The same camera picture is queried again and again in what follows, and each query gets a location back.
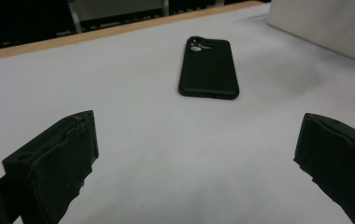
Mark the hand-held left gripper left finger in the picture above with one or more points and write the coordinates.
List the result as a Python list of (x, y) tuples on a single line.
[(54, 158)]

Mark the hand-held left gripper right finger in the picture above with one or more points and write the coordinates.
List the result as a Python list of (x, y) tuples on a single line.
[(343, 161)]

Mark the white plastic bin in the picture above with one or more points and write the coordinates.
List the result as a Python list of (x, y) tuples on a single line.
[(325, 25)]

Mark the black phone case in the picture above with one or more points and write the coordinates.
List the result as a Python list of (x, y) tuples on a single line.
[(209, 71)]

